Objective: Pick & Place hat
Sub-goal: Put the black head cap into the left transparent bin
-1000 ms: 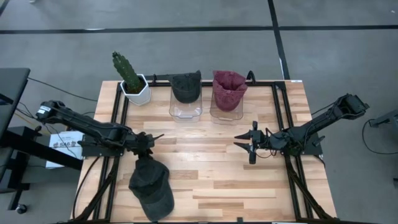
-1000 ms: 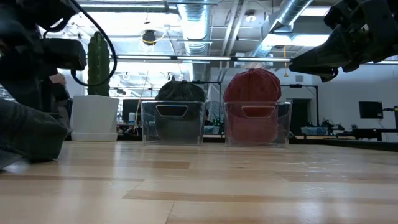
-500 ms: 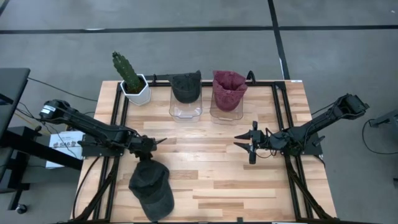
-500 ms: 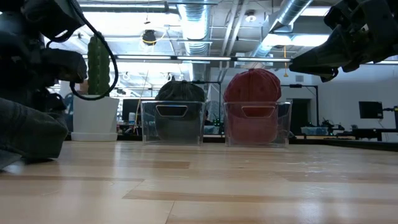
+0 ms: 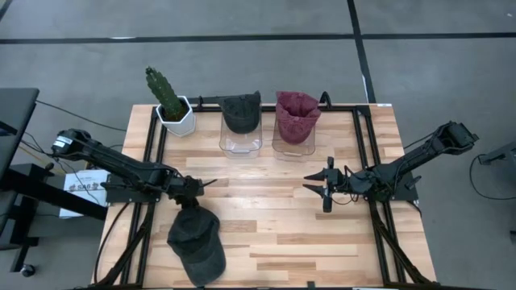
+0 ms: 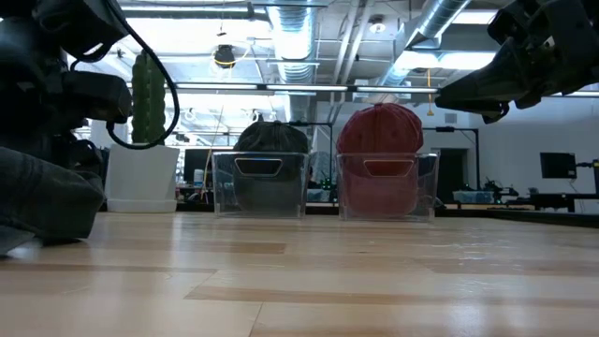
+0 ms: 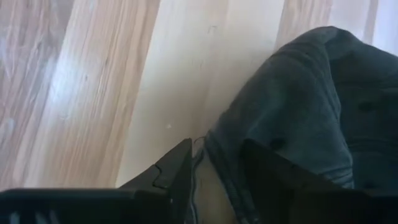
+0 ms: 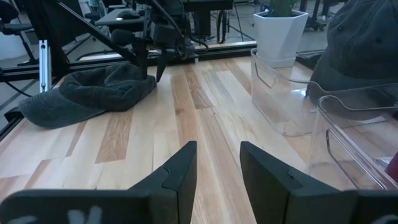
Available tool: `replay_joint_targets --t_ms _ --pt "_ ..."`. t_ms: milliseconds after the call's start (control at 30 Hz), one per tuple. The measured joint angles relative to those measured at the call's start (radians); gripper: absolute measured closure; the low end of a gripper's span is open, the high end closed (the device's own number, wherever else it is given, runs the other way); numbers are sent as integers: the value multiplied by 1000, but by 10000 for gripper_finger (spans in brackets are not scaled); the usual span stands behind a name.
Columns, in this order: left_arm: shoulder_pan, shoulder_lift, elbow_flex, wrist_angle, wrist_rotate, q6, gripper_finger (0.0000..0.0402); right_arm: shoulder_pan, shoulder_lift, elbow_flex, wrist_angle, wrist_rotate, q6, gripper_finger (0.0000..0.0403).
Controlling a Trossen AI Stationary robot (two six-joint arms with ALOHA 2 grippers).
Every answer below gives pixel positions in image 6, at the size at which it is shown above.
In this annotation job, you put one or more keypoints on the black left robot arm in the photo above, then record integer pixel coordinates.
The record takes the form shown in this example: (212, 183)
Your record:
(28, 37)

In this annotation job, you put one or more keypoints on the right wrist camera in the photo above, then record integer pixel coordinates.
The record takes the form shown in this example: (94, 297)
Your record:
(515, 19)

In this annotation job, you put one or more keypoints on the black computer monitor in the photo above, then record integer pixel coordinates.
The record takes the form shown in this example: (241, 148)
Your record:
(196, 164)

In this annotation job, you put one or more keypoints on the silver ventilation duct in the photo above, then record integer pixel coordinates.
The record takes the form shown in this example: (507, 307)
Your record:
(440, 19)
(292, 47)

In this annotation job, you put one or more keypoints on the white board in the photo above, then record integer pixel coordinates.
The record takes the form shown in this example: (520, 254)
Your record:
(98, 138)

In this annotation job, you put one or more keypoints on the clear plastic bin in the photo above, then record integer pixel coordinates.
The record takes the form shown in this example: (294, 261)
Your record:
(433, 206)
(222, 206)

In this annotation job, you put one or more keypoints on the long ceiling light strip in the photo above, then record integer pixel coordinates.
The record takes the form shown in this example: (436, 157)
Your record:
(304, 87)

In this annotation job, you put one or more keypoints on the white hexagonal plant pot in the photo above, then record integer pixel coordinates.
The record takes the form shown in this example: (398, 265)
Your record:
(140, 182)

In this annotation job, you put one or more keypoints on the black background robot arm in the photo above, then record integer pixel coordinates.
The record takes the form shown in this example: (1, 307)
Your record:
(503, 189)

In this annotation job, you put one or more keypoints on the yellow hanging tag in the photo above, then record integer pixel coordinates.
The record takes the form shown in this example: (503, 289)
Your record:
(429, 112)

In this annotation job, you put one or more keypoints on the black metal stand frame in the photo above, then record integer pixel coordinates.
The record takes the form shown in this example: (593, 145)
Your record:
(449, 129)
(318, 124)

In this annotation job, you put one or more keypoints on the white smoke detector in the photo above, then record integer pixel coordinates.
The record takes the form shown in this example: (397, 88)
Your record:
(377, 27)

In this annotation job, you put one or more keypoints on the black ceiling-hung device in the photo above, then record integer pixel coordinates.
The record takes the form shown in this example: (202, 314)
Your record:
(224, 57)

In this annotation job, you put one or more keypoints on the black background table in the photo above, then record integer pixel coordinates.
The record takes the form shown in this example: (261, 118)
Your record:
(561, 201)

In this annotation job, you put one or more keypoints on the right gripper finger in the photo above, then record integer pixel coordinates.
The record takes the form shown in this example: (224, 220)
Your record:
(498, 113)
(491, 79)

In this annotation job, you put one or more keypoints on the blue storage bin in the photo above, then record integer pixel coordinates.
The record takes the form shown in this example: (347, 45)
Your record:
(472, 196)

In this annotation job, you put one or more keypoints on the black wall monitor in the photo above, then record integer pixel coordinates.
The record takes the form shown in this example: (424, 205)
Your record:
(557, 166)

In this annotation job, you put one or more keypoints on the green cactus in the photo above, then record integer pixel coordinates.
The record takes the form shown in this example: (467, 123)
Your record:
(140, 103)

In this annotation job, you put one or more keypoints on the dark grey baseball cap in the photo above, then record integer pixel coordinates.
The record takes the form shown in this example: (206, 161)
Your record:
(271, 136)
(47, 201)

